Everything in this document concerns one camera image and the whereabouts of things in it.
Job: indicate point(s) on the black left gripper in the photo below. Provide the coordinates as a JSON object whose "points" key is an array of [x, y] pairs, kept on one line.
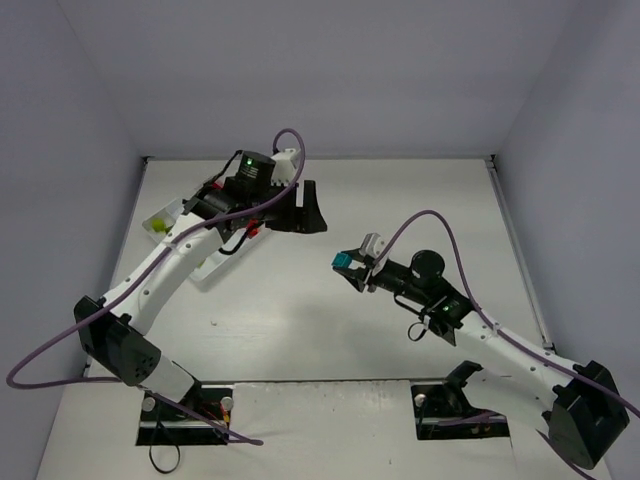
{"points": [[298, 209]]}

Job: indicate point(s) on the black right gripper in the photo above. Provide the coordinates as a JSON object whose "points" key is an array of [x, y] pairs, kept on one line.
{"points": [[365, 275]]}

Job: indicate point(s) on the yellow blue red lego stack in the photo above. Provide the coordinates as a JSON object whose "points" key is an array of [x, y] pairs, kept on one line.
{"points": [[342, 260]]}

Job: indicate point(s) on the small green lego brick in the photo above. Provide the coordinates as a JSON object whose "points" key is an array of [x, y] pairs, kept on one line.
{"points": [[158, 225]]}

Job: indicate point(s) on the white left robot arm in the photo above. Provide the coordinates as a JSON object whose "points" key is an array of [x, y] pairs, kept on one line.
{"points": [[112, 329]]}

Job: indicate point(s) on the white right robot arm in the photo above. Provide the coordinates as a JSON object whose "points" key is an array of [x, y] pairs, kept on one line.
{"points": [[576, 407]]}

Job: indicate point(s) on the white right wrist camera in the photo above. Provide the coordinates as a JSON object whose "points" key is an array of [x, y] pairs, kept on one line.
{"points": [[372, 248]]}

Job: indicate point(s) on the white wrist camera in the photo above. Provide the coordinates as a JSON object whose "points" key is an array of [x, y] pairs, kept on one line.
{"points": [[286, 165], [372, 248]]}

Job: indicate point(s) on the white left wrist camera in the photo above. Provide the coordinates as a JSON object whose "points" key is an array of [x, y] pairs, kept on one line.
{"points": [[286, 165]]}

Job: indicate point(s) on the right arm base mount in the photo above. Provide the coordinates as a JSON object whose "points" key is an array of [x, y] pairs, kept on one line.
{"points": [[441, 413]]}

